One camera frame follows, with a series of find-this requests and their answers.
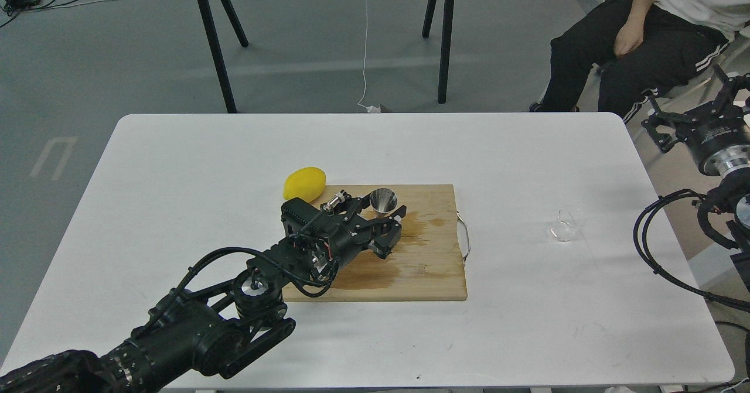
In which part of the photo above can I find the clear glass measuring cup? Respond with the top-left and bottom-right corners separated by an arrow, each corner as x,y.
547,204 -> 587,242

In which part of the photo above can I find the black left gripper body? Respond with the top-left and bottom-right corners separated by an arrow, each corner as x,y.
281,198 -> 367,265

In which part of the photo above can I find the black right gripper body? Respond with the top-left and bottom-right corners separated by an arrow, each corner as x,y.
686,103 -> 749,177

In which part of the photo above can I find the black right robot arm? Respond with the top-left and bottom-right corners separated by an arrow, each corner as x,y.
633,66 -> 749,312

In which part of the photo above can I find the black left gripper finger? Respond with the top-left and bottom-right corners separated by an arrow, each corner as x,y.
360,204 -> 407,259
321,190 -> 371,223

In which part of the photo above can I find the yellow lemon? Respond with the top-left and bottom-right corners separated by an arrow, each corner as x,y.
283,166 -> 327,203

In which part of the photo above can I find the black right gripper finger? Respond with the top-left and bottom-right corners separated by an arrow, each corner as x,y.
711,65 -> 749,115
641,94 -> 704,153

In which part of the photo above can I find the wooden cutting board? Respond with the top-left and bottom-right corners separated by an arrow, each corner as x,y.
317,184 -> 467,302

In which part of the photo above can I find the steel double jigger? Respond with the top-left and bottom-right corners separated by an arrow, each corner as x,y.
368,187 -> 397,218

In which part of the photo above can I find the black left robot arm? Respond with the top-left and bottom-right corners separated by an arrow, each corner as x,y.
2,189 -> 407,392

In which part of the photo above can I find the seated person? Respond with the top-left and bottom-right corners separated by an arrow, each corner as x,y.
530,0 -> 749,121

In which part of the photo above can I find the white power cable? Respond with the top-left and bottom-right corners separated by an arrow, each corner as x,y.
358,0 -> 382,114

